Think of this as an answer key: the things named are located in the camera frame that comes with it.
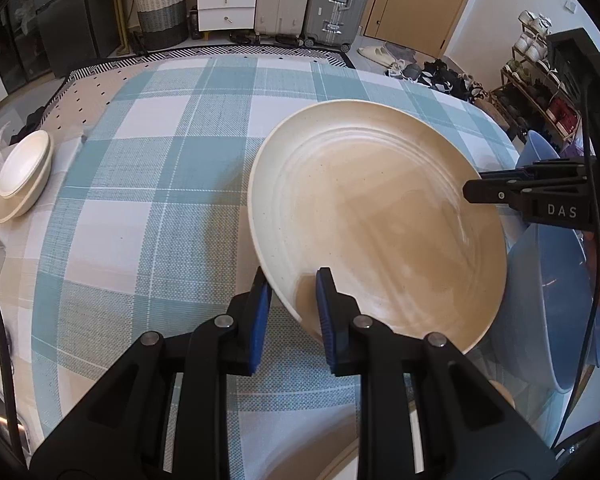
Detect large blue bowl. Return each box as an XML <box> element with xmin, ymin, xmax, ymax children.
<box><xmin>490</xmin><ymin>223</ymin><xmax>593</xmax><ymax>393</ymax></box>

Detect wooden door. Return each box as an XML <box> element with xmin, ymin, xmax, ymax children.
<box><xmin>361</xmin><ymin>0</ymin><xmax>468</xmax><ymax>58</ymax></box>

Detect cream bowl under white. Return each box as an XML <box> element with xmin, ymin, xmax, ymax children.
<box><xmin>0</xmin><ymin>133</ymin><xmax>54</xmax><ymax>224</ymax></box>

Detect cream ridged plate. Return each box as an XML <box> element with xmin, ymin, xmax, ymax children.
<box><xmin>247</xmin><ymin>100</ymin><xmax>506</xmax><ymax>352</ymax></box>

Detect small white bowl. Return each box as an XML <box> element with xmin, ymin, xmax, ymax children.
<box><xmin>0</xmin><ymin>130</ymin><xmax>50</xmax><ymax>198</ymax></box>

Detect woven laundry basket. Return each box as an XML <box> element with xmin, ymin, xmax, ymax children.
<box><xmin>133</xmin><ymin>0</ymin><xmax>188</xmax><ymax>50</ymax></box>

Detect dark refrigerator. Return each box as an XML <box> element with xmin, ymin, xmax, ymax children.
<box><xmin>0</xmin><ymin>0</ymin><xmax>119</xmax><ymax>84</ymax></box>

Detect black cable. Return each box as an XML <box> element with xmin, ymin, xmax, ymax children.
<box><xmin>549</xmin><ymin>79</ymin><xmax>600</xmax><ymax>451</ymax></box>

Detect silver suitcase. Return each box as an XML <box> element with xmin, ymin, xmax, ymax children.
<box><xmin>302</xmin><ymin>0</ymin><xmax>367</xmax><ymax>53</ymax></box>

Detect shoe rack with shoes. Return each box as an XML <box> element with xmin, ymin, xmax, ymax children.
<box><xmin>489</xmin><ymin>10</ymin><xmax>581</xmax><ymax>150</ymax></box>

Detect teal checked tablecloth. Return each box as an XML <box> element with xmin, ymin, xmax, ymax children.
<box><xmin>29</xmin><ymin>54</ymin><xmax>527</xmax><ymax>480</ymax></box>

